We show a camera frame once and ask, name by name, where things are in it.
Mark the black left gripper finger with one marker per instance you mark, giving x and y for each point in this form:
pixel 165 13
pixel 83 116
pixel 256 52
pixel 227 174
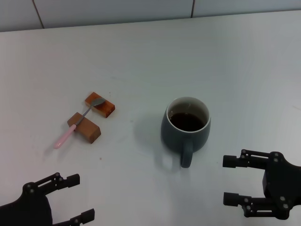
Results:
pixel 87 215
pixel 70 180

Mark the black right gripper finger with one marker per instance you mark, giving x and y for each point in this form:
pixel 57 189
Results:
pixel 231 161
pixel 231 199

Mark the dark coffee liquid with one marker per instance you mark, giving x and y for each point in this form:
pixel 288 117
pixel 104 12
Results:
pixel 187 122

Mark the grey ceramic cup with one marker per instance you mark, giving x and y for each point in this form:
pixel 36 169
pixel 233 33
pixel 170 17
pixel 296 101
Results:
pixel 174 136

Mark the brown notched wooden block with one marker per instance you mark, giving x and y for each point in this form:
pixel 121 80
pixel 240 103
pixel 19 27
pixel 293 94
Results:
pixel 88 129

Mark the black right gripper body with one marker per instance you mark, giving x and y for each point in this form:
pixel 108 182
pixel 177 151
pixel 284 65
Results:
pixel 282 186

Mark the orange glossy wooden block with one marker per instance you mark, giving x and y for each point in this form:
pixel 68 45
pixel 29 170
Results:
pixel 105 108

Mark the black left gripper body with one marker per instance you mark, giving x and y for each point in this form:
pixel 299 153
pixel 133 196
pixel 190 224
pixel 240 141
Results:
pixel 28 209

